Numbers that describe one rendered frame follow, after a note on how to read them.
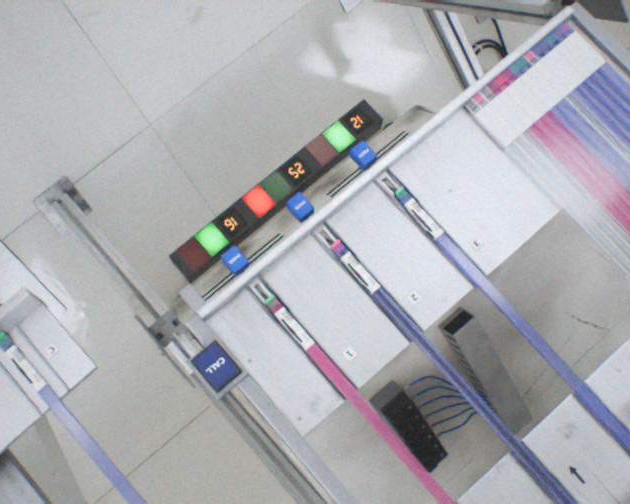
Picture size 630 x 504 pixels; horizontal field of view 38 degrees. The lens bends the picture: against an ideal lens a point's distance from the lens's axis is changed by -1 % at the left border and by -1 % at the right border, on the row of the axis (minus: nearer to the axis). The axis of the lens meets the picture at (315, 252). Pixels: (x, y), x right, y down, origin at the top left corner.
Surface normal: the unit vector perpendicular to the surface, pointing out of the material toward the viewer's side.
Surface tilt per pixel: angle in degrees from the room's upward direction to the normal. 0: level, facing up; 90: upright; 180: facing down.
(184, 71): 0
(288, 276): 42
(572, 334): 0
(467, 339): 0
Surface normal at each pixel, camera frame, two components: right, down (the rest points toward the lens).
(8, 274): 0.45, 0.30
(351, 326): 0.02, -0.25
